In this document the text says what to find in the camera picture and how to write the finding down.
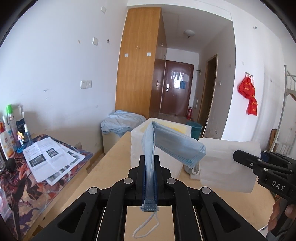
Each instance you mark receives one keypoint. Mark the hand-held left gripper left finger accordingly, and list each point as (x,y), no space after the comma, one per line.
(136,183)

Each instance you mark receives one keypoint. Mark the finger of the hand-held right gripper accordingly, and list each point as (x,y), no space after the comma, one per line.
(247,160)
(279,160)

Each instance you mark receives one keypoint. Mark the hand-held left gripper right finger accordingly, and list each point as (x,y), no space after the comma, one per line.
(163,183)

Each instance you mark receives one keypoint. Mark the white tissue pack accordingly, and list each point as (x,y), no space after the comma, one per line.
(222,162)

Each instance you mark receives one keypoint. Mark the white foam box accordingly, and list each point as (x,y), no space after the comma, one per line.
(138,148)

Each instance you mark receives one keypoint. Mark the blue face mask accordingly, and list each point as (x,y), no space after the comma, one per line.
(175,143)

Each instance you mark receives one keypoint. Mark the person's right hand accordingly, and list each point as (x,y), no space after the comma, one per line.
(276,213)

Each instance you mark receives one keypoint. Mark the leaning wooden board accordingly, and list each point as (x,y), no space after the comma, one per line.
(273,139)

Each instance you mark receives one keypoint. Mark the white bin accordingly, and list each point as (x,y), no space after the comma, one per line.
(111,143)

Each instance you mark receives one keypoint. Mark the red fabric bag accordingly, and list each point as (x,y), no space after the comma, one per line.
(245,87)
(252,106)
(251,91)

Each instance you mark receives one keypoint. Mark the grey metal bunk bed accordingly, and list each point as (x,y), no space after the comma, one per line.
(285,104)

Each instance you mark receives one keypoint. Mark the teal metal canister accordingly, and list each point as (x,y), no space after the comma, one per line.
(196,129)

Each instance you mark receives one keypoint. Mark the light blue cloth pile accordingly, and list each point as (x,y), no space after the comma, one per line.
(122,122)

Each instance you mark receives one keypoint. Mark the printed paper leaflet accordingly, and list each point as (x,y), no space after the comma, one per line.
(71,160)
(46,157)

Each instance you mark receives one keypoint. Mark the red fire extinguisher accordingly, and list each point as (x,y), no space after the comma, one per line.
(189,113)

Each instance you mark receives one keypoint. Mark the dark brown entrance door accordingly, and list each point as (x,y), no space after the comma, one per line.
(175,99)

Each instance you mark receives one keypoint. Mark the blue door notice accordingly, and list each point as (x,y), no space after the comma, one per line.
(183,84)

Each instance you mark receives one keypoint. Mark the patterned desk mat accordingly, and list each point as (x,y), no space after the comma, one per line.
(34,197)

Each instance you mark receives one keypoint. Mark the wooden wardrobe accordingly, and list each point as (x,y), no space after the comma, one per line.
(136,69)

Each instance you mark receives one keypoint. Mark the clear blue spray bottle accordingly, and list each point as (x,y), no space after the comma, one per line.
(27,136)

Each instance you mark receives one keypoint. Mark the small yellow-haired figurine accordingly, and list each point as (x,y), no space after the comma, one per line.
(20,140)

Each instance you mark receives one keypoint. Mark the black round device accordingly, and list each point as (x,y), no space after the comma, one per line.
(10,164)

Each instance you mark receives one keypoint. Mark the white orange lotion bottle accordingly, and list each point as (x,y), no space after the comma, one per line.
(5,143)

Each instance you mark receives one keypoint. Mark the green-capped spray can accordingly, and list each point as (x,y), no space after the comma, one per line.
(11,125)

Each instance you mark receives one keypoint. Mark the round ceiling lamp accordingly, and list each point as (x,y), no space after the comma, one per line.
(189,33)

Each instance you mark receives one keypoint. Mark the wooden side door frame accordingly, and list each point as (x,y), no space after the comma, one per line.
(209,97)

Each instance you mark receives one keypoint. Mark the wall hook rack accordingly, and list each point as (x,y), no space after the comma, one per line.
(249,75)

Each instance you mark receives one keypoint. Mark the wall mounted intercom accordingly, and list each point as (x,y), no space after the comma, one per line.
(199,71)

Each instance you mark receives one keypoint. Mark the double white wall switch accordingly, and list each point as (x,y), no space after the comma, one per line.
(86,84)

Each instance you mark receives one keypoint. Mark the white wall plate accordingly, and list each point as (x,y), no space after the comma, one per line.
(95,41)
(103,9)

